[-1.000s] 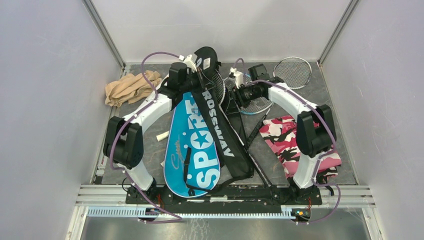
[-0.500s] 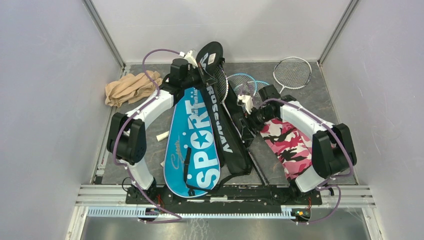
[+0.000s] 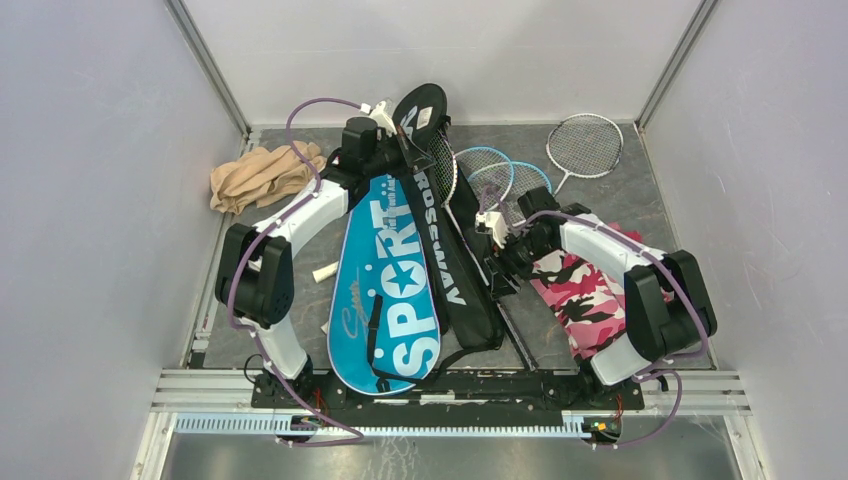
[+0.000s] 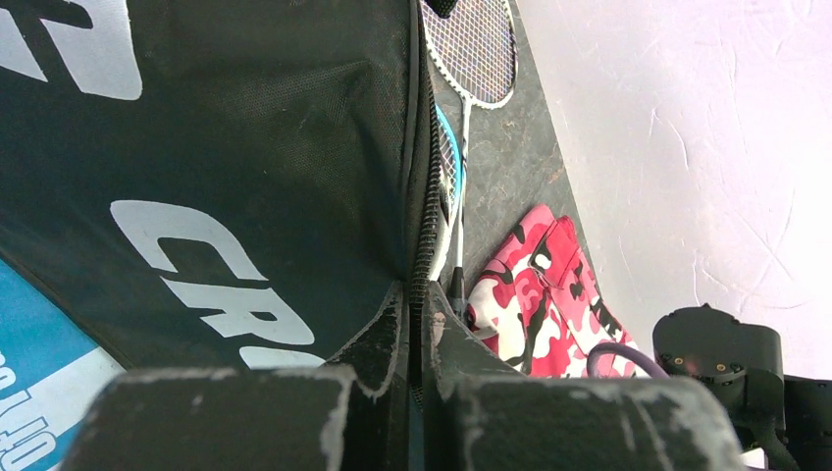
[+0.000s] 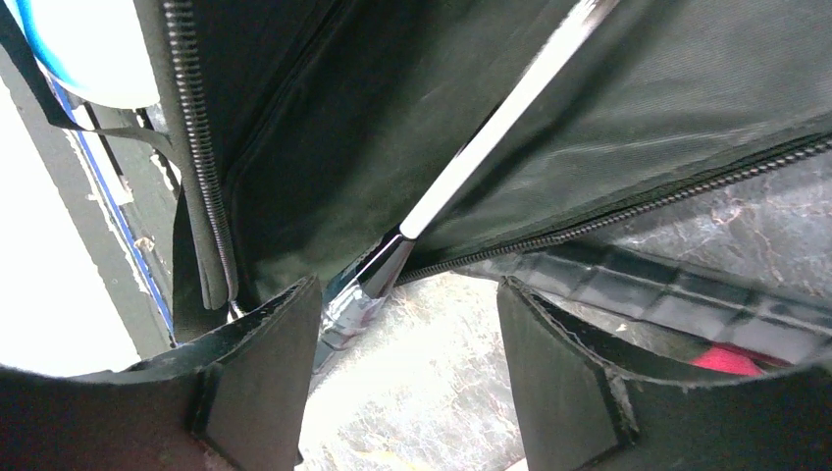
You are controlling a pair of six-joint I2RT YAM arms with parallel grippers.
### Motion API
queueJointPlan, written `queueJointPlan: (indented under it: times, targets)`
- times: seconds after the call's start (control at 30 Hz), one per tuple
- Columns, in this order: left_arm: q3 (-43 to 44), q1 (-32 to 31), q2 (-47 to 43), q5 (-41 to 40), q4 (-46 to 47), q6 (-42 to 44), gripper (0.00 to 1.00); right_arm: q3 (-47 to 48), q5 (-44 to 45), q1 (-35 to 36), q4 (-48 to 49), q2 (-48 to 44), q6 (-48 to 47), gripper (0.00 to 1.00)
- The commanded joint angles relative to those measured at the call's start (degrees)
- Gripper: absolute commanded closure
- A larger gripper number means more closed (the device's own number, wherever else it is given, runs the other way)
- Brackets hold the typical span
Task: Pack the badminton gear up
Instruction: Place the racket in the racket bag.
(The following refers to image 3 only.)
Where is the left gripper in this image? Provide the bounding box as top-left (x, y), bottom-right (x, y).
top-left (364, 126), bottom-right (436, 181)

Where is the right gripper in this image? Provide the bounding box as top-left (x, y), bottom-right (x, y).
top-left (484, 229), bottom-right (555, 300)

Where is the black Crossway racket bag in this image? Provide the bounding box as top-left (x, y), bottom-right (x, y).
top-left (392, 83), bottom-right (495, 387)

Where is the blue Sport racket bag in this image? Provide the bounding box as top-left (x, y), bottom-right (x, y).
top-left (325, 175), bottom-right (441, 396)

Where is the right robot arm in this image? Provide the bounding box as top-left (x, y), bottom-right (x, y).
top-left (475, 187), bottom-right (717, 408)

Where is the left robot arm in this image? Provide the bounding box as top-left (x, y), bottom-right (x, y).
top-left (216, 117), bottom-right (418, 408)

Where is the blue badminton racket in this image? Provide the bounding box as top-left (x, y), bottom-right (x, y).
top-left (468, 162), bottom-right (552, 227)
top-left (456, 146), bottom-right (515, 202)

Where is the pink camouflage cloth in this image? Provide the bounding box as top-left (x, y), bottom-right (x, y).
top-left (530, 250), bottom-right (626, 361)

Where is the beige cloth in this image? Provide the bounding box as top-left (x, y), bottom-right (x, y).
top-left (209, 145), bottom-right (314, 215)

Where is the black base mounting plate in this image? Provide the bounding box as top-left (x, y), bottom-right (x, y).
top-left (250, 368), bottom-right (645, 429)

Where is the white grip tape roll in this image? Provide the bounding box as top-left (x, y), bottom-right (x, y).
top-left (312, 261), bottom-right (339, 283)

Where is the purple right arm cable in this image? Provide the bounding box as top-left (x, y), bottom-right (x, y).
top-left (478, 185), bottom-right (711, 450)

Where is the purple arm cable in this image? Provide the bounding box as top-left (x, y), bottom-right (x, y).
top-left (226, 97), bottom-right (372, 448)
top-left (478, 185), bottom-right (711, 450)

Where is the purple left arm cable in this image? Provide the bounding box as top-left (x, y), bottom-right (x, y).
top-left (226, 97), bottom-right (372, 448)

